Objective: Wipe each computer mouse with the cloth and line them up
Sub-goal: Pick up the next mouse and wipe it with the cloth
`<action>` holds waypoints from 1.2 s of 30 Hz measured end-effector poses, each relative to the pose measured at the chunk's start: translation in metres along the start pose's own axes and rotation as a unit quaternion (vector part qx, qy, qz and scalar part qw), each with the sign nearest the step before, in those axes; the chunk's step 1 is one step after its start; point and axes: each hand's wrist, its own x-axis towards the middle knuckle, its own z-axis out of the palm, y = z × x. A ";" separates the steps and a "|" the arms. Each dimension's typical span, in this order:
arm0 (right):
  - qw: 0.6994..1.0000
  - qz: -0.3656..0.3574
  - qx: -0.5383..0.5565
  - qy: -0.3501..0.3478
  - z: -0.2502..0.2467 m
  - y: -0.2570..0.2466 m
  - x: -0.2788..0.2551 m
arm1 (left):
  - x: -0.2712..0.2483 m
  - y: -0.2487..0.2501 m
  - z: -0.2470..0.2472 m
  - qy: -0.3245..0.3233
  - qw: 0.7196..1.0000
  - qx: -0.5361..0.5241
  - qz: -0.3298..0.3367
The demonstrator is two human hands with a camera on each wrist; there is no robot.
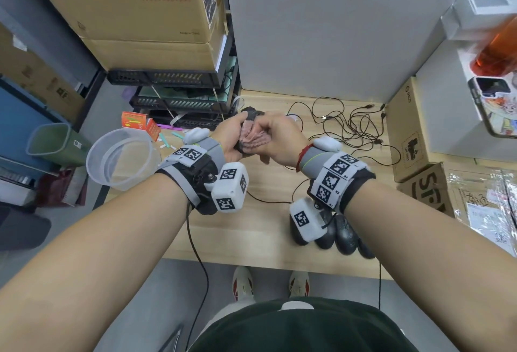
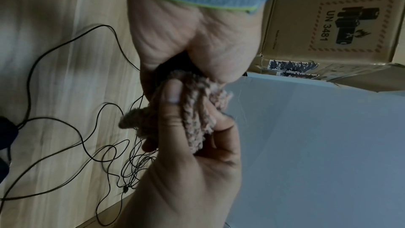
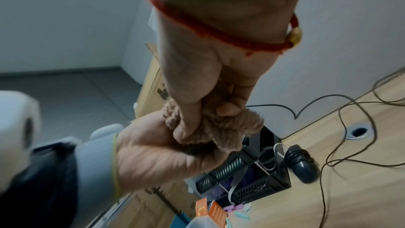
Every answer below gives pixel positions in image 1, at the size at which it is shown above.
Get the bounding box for person's right hand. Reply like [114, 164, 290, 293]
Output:
[241, 111, 312, 169]

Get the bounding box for person's left hand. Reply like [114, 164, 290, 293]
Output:
[209, 111, 249, 163]

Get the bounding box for pink fluffy wiping cloth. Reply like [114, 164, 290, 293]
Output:
[238, 119, 270, 151]

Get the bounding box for tangle of black mouse cables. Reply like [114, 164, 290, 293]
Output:
[246, 96, 403, 205]

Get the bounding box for person's right forearm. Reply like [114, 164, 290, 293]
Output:
[343, 177, 517, 352]

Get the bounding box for person's left forearm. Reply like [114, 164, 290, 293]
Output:
[0, 172, 191, 352]

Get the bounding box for person's left shoe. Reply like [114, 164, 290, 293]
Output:
[232, 266, 255, 302]

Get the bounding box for person's beige trousers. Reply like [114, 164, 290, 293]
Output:
[200, 301, 244, 337]

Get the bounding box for person's dark shirt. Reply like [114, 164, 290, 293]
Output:
[187, 297, 409, 352]

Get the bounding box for grey left wrist sleeve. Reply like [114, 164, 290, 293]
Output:
[197, 137, 227, 167]

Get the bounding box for grey wrist sleeve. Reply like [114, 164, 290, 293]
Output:
[197, 137, 227, 167]
[299, 145, 337, 180]

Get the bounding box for white left wrist puck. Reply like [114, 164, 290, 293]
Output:
[184, 127, 211, 145]

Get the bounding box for white wrist puck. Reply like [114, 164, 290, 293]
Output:
[313, 135, 344, 154]
[184, 127, 211, 145]

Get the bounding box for grey right wrist sleeve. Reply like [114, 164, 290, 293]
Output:
[299, 145, 337, 180]

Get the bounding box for white right wrist puck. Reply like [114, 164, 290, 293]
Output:
[313, 135, 344, 154]

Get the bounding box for plain orange small box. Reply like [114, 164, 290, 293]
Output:
[145, 118, 162, 143]

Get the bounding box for black stacked tray rack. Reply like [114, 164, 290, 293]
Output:
[107, 12, 242, 130]

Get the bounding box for orange box with green print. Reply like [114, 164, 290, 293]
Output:
[122, 111, 149, 130]

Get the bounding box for plain cardboard box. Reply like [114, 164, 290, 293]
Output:
[82, 20, 230, 72]

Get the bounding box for small stamped cardboard box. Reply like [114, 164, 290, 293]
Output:
[385, 77, 446, 183]

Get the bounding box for clear plastic basin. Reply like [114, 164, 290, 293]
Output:
[86, 128, 163, 193]

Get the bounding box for large white box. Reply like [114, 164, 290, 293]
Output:
[416, 39, 517, 161]

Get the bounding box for white chest device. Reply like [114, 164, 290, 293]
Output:
[281, 301, 316, 312]

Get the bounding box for dark red bag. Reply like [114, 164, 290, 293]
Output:
[36, 166, 89, 208]

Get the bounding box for green trash bin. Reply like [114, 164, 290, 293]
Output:
[26, 123, 92, 167]

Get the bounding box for large stamped cardboard box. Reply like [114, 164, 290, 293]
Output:
[18, 0, 230, 44]

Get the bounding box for cardboard box with black logo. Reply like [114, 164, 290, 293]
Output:
[397, 161, 517, 258]

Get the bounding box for cardboard box with small prints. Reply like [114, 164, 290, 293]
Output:
[0, 24, 88, 123]

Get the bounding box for blue panel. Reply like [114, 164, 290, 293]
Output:
[0, 79, 66, 172]

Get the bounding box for phone with colourful case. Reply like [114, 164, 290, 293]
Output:
[467, 76, 517, 139]

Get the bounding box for grey slatted panel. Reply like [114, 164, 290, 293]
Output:
[0, 166, 38, 191]

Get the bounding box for orange bottle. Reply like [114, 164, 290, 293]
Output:
[470, 16, 517, 78]

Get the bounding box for small white boxes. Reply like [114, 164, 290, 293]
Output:
[440, 0, 517, 42]

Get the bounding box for dark grey padded seat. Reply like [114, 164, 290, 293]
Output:
[0, 206, 53, 252]

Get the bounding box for red string bracelet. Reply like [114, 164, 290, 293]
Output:
[295, 144, 315, 174]

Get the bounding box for left wrist camera rig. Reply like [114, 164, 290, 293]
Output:
[155, 145, 250, 216]

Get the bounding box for black left rig cable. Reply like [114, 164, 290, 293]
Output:
[185, 202, 210, 349]

